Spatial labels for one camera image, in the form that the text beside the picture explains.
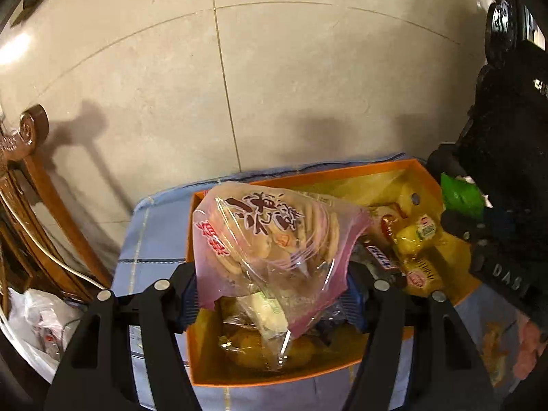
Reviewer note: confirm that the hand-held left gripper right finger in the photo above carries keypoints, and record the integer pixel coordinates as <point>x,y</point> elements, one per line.
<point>355,304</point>

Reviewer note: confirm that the yellow snack packet red label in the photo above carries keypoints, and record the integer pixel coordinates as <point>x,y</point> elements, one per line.
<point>421,276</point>
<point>413,233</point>

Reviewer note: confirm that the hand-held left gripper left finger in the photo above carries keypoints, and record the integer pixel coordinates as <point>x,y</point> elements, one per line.
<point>188,308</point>

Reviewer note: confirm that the green snack packet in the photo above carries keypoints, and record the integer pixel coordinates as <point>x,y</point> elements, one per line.
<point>462,195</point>

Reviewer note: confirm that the red orange snack packet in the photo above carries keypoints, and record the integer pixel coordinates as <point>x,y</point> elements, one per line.
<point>387,222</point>

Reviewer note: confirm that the pale pastry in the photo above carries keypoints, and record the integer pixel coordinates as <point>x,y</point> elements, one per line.
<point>265,308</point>

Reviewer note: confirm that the yellow pastry packet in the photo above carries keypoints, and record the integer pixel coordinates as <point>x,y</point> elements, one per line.
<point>257,346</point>

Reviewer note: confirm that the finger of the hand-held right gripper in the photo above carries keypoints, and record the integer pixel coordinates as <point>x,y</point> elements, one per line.
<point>443,160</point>
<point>462,227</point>

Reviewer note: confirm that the brown chocolate bar wrapper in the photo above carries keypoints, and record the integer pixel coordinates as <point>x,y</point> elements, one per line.
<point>381,257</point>

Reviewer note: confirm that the white plastic bag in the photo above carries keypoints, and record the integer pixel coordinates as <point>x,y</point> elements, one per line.
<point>34,317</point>

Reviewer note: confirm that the orange cardboard box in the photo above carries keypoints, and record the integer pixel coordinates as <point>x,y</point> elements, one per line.
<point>205,346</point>

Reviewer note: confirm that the pink rice cracker bag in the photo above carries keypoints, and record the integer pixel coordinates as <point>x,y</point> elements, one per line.
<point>265,231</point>

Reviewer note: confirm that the blue checked cloth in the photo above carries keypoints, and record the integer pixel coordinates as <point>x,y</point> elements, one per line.
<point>150,239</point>

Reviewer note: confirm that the wooden chair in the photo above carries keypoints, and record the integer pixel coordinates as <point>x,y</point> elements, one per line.
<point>48,180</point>

